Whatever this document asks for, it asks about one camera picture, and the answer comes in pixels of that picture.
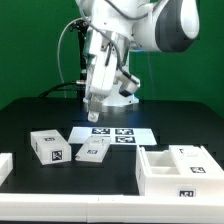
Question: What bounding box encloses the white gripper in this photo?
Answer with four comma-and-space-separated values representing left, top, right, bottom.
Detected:
85, 39, 117, 122

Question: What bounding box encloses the white door panel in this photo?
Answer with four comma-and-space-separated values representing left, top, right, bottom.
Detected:
169, 145, 224, 176
75, 136, 111, 163

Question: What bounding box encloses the white cabinet body box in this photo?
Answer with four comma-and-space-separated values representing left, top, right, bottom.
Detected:
135, 146, 224, 198

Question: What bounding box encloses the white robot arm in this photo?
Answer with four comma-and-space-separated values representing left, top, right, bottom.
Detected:
75, 0, 200, 122

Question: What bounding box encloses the white base tag sheet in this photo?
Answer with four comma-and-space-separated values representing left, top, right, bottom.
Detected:
68, 127, 157, 146

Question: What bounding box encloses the small white tagged box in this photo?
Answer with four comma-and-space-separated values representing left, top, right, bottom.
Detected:
30, 130, 72, 165

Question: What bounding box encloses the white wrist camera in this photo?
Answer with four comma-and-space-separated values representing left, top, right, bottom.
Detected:
118, 74, 140, 97

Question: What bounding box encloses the black camera on stand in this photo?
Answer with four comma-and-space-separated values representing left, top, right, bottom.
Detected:
69, 19, 89, 88

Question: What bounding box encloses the white camera cable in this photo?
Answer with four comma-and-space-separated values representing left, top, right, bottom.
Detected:
56, 16, 84, 84

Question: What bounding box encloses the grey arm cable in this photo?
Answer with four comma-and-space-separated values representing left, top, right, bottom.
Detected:
78, 0, 158, 81

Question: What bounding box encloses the white left fence rail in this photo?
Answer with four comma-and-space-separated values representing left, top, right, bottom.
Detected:
0, 153, 13, 186

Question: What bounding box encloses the white fence rail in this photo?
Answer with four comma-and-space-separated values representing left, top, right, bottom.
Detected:
0, 153, 13, 186
0, 193, 224, 224

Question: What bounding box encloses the white front fence rail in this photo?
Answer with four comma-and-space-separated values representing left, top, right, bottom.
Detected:
0, 193, 224, 224

